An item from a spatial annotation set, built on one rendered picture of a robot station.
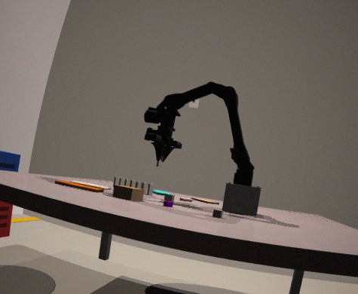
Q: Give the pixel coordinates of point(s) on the purple block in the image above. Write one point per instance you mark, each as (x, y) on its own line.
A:
(168, 204)

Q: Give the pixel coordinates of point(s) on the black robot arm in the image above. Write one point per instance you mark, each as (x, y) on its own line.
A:
(173, 102)

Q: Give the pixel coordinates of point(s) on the orange flat block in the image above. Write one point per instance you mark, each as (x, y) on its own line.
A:
(84, 187)

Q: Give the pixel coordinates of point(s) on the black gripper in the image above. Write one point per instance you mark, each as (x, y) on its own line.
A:
(163, 142)

